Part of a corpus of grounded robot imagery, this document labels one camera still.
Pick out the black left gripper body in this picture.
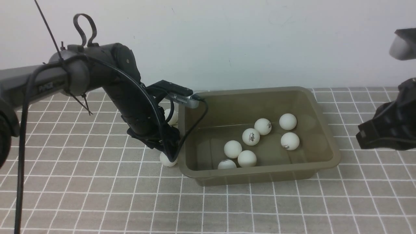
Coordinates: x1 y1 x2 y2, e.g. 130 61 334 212
127 125 181 150

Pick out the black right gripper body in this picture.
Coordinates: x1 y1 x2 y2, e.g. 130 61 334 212
356 99 416 151

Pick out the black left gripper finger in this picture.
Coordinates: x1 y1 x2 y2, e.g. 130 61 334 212
162 143 178 162
143 140 163 152

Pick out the white printed ball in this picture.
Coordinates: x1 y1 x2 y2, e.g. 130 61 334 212
159 152 178 167

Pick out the white ball marked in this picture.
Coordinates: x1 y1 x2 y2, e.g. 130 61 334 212
242 128 260 146

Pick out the olive green plastic bin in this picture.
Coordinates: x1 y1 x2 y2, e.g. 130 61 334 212
178 86 341 186

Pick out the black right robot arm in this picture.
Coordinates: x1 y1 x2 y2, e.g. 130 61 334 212
356 78 416 151

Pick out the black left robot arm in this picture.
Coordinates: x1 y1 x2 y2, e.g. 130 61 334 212
1 43 192 165

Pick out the grey checked tablecloth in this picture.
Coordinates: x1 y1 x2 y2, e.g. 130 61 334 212
0 87 416 234

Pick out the black left camera cable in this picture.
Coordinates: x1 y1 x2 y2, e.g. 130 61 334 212
156 94 209 161

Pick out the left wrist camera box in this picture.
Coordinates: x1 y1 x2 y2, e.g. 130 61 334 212
146 80 199 109

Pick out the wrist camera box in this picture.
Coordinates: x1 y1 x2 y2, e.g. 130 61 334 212
389 28 416 61
146 80 199 109

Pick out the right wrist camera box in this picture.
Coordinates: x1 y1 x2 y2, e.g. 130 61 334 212
389 28 416 61

